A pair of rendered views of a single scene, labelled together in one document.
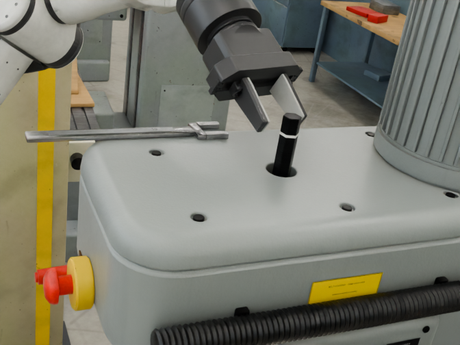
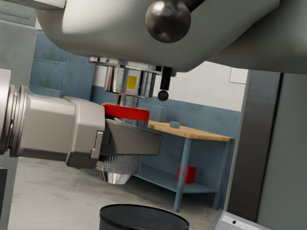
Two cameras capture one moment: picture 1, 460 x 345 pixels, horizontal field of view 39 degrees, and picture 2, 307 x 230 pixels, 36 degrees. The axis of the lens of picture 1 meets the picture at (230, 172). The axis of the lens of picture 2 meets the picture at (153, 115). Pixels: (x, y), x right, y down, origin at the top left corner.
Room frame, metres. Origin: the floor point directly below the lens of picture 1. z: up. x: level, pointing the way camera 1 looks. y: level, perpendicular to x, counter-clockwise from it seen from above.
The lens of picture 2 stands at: (0.25, 0.03, 1.29)
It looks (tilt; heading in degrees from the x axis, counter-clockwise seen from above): 3 degrees down; 346
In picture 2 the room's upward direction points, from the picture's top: 9 degrees clockwise
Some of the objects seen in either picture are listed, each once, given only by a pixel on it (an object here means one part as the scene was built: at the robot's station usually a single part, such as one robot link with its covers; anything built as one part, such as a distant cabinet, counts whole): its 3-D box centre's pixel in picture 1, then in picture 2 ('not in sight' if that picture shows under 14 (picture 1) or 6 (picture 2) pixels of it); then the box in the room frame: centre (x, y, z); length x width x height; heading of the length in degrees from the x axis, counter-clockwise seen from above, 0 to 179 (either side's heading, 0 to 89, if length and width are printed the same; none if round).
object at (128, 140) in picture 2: not in sight; (129, 140); (0.66, -0.06, 1.24); 0.06 x 0.02 x 0.03; 94
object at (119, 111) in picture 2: not in sight; (125, 111); (0.70, -0.06, 1.26); 0.05 x 0.05 x 0.01
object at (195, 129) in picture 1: (130, 133); not in sight; (0.72, 0.13, 1.89); 0.24 x 0.04 x 0.01; 117
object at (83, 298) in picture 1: (80, 283); not in sight; (0.59, 0.15, 1.76); 0.06 x 0.02 x 0.06; 27
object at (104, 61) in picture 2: not in sight; (132, 65); (0.70, -0.06, 1.31); 0.09 x 0.09 x 0.01
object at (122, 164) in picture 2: not in sight; (120, 143); (0.70, -0.06, 1.23); 0.05 x 0.05 x 0.05
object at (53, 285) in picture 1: (59, 285); not in sight; (0.58, 0.17, 1.76); 0.04 x 0.03 x 0.04; 27
